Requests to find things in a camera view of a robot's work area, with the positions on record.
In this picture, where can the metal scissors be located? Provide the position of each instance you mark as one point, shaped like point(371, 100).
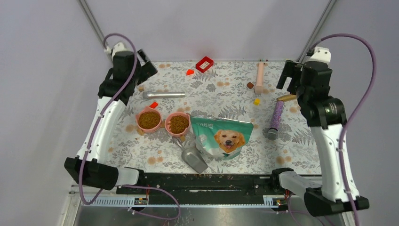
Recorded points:
point(191, 156)

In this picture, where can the red small box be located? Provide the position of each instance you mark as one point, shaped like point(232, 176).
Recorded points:
point(204, 64)

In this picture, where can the pink cylinder toy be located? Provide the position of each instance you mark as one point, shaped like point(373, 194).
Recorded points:
point(258, 88)

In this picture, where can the green silver pet food bag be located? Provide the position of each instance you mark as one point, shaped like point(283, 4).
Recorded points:
point(220, 137)

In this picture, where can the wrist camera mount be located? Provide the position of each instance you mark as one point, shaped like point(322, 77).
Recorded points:
point(319, 54)
point(118, 47)

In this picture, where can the kibble in round bowl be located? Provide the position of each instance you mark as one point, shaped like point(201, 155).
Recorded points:
point(178, 124)

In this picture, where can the orange red small block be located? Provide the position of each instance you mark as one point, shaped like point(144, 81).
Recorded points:
point(190, 72)

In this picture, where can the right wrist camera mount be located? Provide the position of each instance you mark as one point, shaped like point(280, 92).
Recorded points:
point(319, 54)

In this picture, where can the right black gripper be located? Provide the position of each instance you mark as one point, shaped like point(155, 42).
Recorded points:
point(291, 68)

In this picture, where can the pink pet bowl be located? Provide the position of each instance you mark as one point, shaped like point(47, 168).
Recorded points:
point(181, 136)

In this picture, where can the silver microphone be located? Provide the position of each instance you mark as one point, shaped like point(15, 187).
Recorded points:
point(155, 95)

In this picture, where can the pink scoop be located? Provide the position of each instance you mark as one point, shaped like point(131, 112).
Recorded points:
point(140, 130)

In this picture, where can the kibble in cat bowl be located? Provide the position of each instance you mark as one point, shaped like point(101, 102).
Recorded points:
point(149, 120)

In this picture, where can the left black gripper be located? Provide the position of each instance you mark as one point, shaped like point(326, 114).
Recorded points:
point(147, 69)

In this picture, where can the gold microphone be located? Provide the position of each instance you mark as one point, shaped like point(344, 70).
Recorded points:
point(286, 98)

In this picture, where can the yellow small block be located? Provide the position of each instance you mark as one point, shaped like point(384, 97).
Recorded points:
point(256, 101)

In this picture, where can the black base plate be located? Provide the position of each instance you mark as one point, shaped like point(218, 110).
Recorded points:
point(207, 189)

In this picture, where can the floral table mat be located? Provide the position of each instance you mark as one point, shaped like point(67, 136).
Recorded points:
point(220, 92)

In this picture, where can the purple glitter microphone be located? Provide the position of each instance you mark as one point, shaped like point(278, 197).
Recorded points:
point(272, 133)

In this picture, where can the orange red block near bowl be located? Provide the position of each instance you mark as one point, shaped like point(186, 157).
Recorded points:
point(154, 105)

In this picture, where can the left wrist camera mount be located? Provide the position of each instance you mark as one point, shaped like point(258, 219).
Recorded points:
point(118, 47)

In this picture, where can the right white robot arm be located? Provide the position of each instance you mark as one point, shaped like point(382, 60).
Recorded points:
point(326, 118)

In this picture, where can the brown small block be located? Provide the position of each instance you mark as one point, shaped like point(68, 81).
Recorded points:
point(250, 85)

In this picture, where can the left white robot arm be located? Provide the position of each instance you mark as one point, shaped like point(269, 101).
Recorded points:
point(89, 167)

